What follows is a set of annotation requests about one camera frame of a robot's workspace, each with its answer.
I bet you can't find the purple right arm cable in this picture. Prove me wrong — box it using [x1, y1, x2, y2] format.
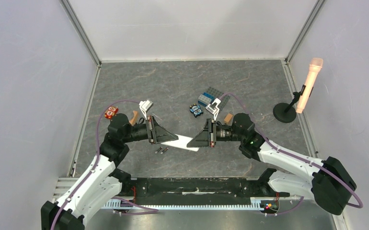
[219, 92, 364, 217]

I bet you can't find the black microphone stand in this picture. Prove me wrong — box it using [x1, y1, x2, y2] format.
[273, 84, 313, 123]

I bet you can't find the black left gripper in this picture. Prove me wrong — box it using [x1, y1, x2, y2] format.
[122, 115, 178, 144]

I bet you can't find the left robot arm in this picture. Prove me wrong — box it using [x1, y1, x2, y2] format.
[41, 113, 178, 230]

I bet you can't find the small brown wooden block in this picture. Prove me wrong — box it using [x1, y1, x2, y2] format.
[223, 113, 233, 125]

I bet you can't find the white remote control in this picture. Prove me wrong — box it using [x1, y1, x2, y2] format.
[161, 134, 199, 152]

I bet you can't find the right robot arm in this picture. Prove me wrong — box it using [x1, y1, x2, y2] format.
[187, 113, 357, 215]

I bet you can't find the red owl toy block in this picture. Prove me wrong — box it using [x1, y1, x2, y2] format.
[104, 106, 119, 119]

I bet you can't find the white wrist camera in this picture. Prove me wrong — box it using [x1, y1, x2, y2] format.
[139, 100, 153, 119]
[206, 98, 221, 121]

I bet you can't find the blue lego brick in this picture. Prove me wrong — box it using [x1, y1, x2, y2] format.
[203, 92, 215, 104]

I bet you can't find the large wooden block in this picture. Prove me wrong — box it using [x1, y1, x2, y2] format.
[129, 111, 138, 126]

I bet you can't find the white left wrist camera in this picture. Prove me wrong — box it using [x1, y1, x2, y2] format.
[139, 100, 153, 119]

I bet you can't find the grey lego brick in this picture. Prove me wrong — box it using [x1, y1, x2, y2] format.
[197, 94, 211, 107]

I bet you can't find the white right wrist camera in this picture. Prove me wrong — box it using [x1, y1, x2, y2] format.
[206, 98, 221, 121]

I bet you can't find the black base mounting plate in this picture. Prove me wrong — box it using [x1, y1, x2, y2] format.
[118, 177, 289, 205]

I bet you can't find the grey lego baseplate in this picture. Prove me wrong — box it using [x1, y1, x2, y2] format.
[205, 87, 230, 110]

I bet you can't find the white cable duct strip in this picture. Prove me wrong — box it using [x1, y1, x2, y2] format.
[101, 199, 265, 211]

